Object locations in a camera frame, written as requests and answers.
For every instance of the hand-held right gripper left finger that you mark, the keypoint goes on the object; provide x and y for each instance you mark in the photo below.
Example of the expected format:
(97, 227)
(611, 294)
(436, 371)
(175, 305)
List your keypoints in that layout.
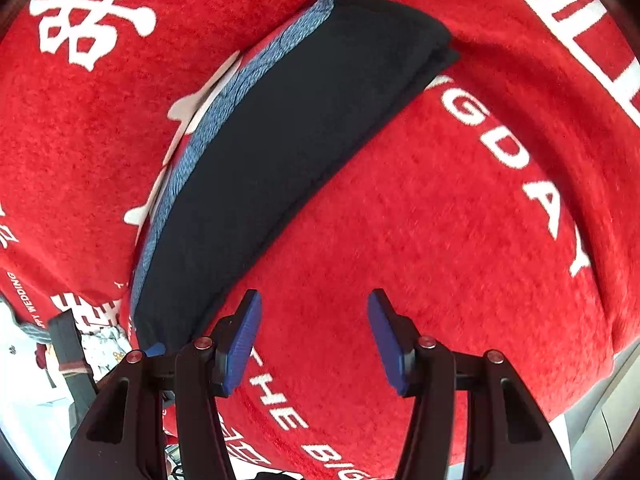
(240, 340)

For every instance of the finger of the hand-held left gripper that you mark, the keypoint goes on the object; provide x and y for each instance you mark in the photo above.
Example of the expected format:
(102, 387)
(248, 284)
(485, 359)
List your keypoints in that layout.
(155, 348)

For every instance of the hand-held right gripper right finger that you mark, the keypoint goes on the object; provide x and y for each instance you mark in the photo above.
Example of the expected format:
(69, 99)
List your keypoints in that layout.
(387, 340)

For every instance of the black pants with blue waistband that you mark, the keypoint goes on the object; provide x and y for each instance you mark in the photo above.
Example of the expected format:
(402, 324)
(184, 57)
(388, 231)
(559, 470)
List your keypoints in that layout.
(300, 135)

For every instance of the white patterned cloth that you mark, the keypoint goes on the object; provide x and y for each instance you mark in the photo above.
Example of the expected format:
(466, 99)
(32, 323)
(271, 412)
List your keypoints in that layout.
(107, 347)

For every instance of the red printed seat blanket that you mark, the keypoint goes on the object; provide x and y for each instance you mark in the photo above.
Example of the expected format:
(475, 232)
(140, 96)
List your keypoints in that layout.
(450, 260)

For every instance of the red printed backrest blanket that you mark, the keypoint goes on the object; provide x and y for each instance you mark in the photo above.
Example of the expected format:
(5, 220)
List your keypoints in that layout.
(90, 10)

